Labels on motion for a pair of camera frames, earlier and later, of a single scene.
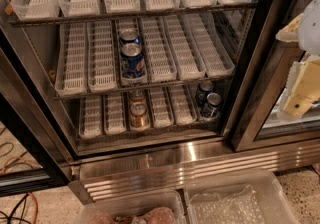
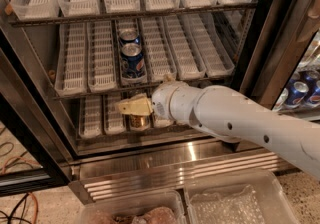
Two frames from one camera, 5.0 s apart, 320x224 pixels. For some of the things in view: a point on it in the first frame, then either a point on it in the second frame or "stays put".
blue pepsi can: [132, 61] stays put
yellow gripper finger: [290, 33] to [167, 78]
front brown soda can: [139, 117] stays put
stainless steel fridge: [154, 79] stays put
